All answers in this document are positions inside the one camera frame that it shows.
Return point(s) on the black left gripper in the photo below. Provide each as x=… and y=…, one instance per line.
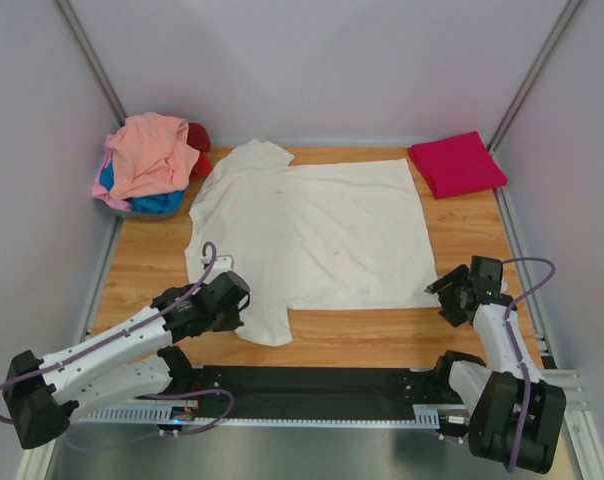
x=233, y=322

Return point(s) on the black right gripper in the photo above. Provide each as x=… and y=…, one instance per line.
x=442, y=288

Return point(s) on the white t shirt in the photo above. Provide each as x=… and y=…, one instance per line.
x=344, y=236

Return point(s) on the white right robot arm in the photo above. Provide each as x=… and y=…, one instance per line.
x=515, y=414

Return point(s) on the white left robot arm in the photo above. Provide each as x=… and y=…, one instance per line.
x=137, y=358

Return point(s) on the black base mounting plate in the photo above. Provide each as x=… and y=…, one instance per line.
x=326, y=393

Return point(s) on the folded magenta t shirt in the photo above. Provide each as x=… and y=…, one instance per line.
x=456, y=166

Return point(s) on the blue t shirt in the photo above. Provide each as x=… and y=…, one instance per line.
x=165, y=203

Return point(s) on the peach t shirt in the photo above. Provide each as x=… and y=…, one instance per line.
x=150, y=155

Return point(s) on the pink t shirt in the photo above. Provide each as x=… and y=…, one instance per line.
x=101, y=189

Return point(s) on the dark red t shirt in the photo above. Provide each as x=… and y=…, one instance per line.
x=199, y=140

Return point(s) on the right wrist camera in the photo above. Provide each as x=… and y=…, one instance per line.
x=486, y=274

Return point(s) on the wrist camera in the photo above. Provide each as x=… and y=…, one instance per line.
x=217, y=265
x=486, y=274

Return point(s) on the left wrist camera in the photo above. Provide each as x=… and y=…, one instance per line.
x=217, y=265

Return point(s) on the slotted white cable duct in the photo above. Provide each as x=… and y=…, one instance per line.
x=167, y=414

